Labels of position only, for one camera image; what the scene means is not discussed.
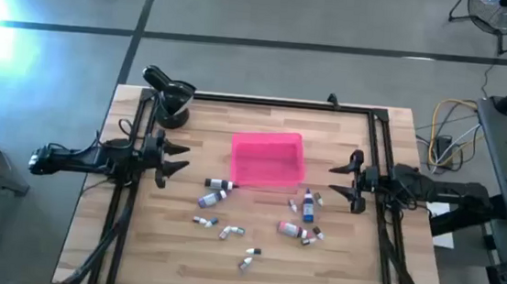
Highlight white cable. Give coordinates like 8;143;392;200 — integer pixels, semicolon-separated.
433;119;484;178

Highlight large red food coloring bottle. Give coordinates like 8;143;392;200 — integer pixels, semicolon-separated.
276;220;310;241

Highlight white paper sheet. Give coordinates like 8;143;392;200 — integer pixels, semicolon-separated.
422;201;459;251

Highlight large purple food coloring bottle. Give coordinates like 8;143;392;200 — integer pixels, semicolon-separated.
196;187;229;212

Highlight black desk lamp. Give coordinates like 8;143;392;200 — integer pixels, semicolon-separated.
138;63;199;132

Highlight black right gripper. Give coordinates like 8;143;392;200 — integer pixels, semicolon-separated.
324;147;394;218

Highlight large blue food coloring bottle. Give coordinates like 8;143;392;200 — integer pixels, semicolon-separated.
300;187;317;224

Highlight large dark-tipped food coloring bottle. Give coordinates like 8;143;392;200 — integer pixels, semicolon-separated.
204;177;239;193

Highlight black floor fan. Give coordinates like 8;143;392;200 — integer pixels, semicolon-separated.
444;0;507;58

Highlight black clamp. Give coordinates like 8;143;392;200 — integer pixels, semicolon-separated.
325;93;343;111

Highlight translucent pink plastic bin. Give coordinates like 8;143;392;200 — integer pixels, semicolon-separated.
226;126;309;194

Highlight black aluminium table frame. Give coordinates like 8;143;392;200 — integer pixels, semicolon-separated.
54;81;462;284

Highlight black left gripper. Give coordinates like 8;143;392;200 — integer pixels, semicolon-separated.
137;126;193;192

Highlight black power adapter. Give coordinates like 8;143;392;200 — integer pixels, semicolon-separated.
433;134;457;166

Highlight grey side table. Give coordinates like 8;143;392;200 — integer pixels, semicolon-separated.
462;94;507;266

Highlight yellow cable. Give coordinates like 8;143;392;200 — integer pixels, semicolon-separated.
425;96;486;172

